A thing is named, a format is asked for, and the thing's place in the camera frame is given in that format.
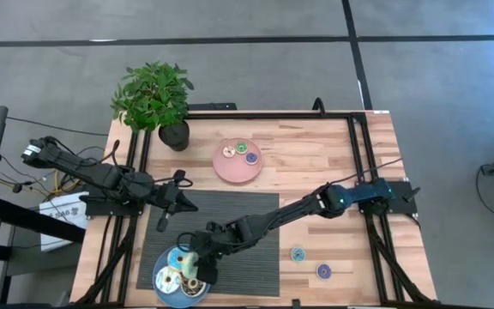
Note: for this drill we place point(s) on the small teal donut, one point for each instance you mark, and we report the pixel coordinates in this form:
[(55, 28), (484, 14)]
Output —
[(294, 255)]

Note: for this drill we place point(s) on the small cream sprinkled donut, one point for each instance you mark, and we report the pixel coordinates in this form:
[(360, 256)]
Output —
[(225, 151)]

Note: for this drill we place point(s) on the white printed cardboard box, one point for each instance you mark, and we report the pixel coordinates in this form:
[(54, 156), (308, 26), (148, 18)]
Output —
[(58, 214)]

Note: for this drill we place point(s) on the grey woven placemat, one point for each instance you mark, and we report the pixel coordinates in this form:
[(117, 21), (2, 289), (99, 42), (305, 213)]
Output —
[(255, 274)]

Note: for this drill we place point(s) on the black aluminium table frame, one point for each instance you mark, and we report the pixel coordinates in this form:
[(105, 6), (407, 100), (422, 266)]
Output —
[(272, 115)]

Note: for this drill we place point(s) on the large mint green donut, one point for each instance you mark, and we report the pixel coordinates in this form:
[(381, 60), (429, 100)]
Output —
[(190, 270)]

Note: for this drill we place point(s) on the black desk bar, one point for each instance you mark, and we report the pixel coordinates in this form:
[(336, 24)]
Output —
[(37, 221)]

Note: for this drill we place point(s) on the large chocolate-iced donut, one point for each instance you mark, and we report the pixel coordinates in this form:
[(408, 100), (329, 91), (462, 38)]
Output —
[(185, 289)]

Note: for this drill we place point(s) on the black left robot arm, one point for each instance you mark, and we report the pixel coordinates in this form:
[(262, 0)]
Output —
[(80, 165)]

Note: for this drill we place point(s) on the large white teal-swirl donut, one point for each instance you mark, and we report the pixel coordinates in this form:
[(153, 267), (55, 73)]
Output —
[(161, 281)]

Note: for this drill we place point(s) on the blue plate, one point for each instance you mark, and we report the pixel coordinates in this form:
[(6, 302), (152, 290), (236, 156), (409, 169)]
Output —
[(172, 300)]

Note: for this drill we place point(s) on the small purple donut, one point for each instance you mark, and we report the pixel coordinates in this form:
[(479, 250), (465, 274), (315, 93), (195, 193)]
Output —
[(320, 272), (248, 159)]

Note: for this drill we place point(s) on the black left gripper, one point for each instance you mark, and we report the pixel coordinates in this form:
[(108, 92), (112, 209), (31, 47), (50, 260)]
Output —
[(169, 193)]

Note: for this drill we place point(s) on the pink plate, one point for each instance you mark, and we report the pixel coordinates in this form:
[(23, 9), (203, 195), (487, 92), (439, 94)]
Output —
[(234, 172)]

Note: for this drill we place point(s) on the small green donut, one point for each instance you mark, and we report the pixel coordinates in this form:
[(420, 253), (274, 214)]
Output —
[(238, 148)]

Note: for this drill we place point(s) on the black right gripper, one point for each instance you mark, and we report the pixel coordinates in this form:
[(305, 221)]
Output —
[(217, 240)]

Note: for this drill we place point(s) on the green plant in black pot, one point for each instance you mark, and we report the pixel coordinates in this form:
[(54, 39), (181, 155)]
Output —
[(152, 98)]

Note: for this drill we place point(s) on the large blue-iced donut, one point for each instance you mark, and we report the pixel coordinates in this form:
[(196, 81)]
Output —
[(172, 257)]

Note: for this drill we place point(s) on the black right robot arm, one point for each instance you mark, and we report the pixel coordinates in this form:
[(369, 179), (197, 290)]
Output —
[(290, 212)]

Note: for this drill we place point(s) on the small black table camera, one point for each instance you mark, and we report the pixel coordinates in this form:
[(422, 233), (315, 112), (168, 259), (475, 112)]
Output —
[(296, 303)]

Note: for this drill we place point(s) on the black power strip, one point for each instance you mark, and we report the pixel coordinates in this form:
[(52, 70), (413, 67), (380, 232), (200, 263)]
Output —
[(212, 106)]

